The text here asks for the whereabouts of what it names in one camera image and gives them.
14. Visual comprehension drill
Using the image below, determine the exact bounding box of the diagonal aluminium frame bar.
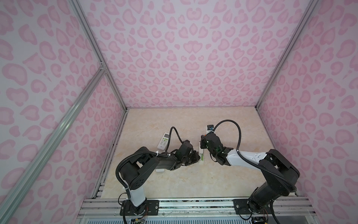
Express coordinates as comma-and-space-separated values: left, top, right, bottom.
1, 68, 106, 224

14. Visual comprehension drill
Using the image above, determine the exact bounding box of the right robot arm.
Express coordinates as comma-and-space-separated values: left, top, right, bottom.
200, 132, 300, 214

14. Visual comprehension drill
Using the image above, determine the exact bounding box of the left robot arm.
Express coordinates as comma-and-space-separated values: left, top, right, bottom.
115, 140, 200, 215

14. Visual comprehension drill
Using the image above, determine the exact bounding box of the aluminium corner frame post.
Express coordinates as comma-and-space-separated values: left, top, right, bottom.
68, 0, 127, 112

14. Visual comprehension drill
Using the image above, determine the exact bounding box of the right rear aluminium frame post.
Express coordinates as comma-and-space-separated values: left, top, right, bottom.
255, 0, 320, 111

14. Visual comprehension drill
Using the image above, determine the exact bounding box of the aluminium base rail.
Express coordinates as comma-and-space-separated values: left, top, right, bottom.
76, 196, 320, 224

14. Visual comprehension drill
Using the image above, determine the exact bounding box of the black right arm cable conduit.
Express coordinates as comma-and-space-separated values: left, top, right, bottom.
212, 119, 297, 194

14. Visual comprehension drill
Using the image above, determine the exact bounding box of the white remote with green buttons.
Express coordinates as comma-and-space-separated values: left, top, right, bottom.
157, 133, 170, 151

